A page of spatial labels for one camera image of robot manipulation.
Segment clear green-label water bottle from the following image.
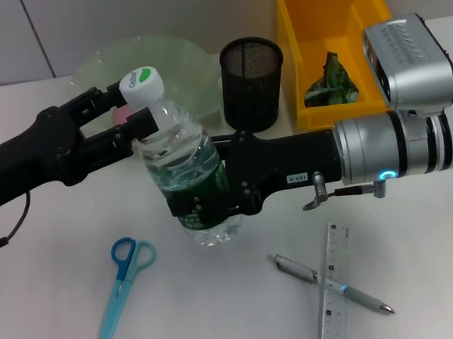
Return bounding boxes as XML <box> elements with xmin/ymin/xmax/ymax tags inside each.
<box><xmin>117</xmin><ymin>59</ymin><xmax>245</xmax><ymax>253</ymax></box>

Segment translucent green wavy fruit plate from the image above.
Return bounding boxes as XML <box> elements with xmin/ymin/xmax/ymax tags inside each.
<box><xmin>69</xmin><ymin>28</ymin><xmax>226</xmax><ymax>137</ymax></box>

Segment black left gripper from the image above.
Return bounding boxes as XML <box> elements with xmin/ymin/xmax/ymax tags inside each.
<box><xmin>0</xmin><ymin>81</ymin><xmax>137</xmax><ymax>216</ymax></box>

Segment clear plastic ruler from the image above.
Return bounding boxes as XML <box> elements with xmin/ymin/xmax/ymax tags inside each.
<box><xmin>307</xmin><ymin>221</ymin><xmax>358</xmax><ymax>339</ymax></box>

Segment blue capped scissors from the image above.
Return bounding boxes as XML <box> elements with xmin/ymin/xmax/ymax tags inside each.
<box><xmin>90</xmin><ymin>234</ymin><xmax>164</xmax><ymax>339</ymax></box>

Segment pink peach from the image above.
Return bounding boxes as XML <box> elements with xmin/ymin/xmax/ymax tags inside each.
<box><xmin>111</xmin><ymin>105</ymin><xmax>134</xmax><ymax>127</ymax></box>

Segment black mesh pen holder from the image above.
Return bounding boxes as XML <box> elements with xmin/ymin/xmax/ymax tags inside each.
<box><xmin>217</xmin><ymin>34</ymin><xmax>290</xmax><ymax>135</ymax></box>

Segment green plastic wrapper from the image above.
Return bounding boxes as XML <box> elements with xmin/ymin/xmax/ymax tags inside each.
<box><xmin>299</xmin><ymin>49</ymin><xmax>362</xmax><ymax>109</ymax></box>

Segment yellow plastic bin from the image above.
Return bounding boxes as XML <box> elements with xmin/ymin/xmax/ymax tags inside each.
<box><xmin>274</xmin><ymin>0</ymin><xmax>403</xmax><ymax>133</ymax></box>

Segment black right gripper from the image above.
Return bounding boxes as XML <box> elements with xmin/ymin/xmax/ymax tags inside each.
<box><xmin>162</xmin><ymin>123</ymin><xmax>347</xmax><ymax>224</ymax></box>

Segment grey white ballpoint pen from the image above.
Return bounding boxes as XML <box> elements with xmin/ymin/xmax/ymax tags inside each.
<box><xmin>266</xmin><ymin>244</ymin><xmax>396</xmax><ymax>324</ymax></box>

